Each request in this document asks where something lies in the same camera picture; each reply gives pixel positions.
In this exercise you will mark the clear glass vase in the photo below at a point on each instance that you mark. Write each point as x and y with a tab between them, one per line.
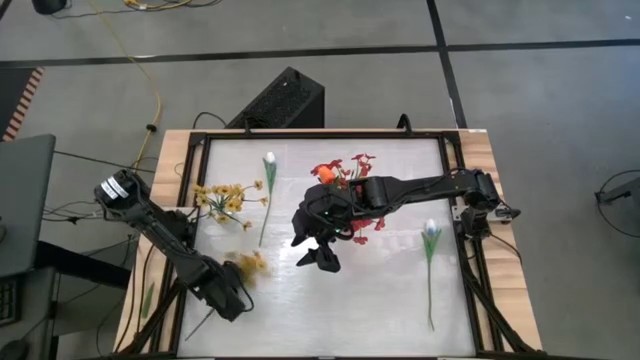
223	219

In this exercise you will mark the loose green leaf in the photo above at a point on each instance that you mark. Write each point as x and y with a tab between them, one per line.
148	300

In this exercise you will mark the yellow artificial flower bunch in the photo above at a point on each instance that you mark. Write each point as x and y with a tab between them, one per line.
232	202
252	265

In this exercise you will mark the white artificial tulip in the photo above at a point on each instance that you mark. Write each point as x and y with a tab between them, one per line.
270	158
431	227

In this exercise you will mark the dark mat with striped edge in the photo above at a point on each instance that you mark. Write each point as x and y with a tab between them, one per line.
10	95

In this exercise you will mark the black desk beam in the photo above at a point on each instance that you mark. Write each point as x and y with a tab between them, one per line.
85	265

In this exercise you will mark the black computer tower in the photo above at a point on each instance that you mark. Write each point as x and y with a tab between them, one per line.
280	100

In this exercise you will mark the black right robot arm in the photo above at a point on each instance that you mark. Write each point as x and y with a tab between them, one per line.
425	187

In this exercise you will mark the grey laptop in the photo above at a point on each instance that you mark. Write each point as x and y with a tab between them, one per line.
25	200

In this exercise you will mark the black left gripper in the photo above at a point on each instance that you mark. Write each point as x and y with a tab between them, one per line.
222	292

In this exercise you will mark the dark keyboard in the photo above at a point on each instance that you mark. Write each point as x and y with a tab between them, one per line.
7	302

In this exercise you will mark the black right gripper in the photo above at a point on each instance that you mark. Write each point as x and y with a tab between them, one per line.
325	210

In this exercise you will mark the black round object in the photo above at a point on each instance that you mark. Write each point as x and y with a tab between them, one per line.
47	6

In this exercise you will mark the orange artificial tulip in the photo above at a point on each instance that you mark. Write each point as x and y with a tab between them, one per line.
326	174

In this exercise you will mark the red artificial flower bunch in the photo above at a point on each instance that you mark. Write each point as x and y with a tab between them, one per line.
360	240
362	167

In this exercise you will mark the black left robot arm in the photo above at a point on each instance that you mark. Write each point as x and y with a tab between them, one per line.
150	225

